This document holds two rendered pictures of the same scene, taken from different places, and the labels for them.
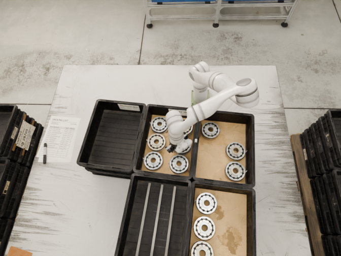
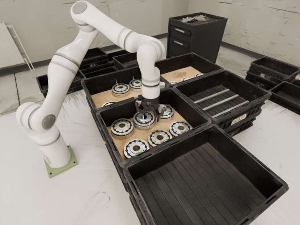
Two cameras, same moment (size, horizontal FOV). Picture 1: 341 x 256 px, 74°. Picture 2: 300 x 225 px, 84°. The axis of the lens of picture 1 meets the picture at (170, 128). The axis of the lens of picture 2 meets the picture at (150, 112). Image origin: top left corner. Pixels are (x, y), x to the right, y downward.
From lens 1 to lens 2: 1.10 m
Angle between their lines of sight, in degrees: 68
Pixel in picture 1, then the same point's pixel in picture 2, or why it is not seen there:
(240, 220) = (165, 75)
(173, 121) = (155, 42)
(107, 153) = (223, 187)
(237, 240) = (177, 73)
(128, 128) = (169, 189)
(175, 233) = (208, 93)
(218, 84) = (75, 51)
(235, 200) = not seen: hidden behind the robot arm
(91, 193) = not seen: hidden behind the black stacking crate
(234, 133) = (103, 98)
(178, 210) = (194, 99)
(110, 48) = not seen: outside the picture
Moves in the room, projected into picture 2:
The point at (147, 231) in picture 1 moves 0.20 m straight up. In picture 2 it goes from (228, 106) to (241, 72)
